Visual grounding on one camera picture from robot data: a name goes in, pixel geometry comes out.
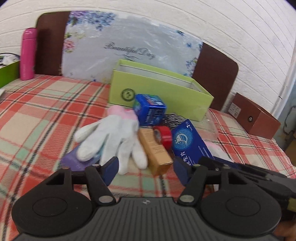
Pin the brown cardboard box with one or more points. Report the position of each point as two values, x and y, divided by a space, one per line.
253 118

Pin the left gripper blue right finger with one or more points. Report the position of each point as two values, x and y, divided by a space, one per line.
182 170

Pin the pink thermos bottle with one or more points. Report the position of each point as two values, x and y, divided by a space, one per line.
28 51

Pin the blue medicine box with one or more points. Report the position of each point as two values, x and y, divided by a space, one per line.
190 147

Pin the gold brown small box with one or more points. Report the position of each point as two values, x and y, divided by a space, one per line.
159 161

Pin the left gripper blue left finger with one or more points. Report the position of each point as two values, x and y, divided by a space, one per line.
109 170

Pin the white pink glove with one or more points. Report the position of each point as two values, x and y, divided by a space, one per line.
116 136

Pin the blue chewing gum box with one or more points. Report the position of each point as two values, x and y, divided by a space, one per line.
150 109

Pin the dark brown wooden headboard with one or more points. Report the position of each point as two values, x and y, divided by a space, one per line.
215 71

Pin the purple small box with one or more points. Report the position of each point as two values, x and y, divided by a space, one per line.
70 160

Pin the green tray box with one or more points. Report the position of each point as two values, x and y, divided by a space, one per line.
10 68

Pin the green cardboard storage box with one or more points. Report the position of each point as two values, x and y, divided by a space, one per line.
181 94

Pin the steel wool scrubber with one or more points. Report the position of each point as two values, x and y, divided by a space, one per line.
172 120

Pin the red tape roll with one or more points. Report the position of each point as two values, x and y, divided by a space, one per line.
163 136

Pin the floral Beautiful Day plastic bag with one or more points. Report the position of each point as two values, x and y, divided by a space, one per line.
95 41

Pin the clear plastic cup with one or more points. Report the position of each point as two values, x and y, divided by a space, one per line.
209 127

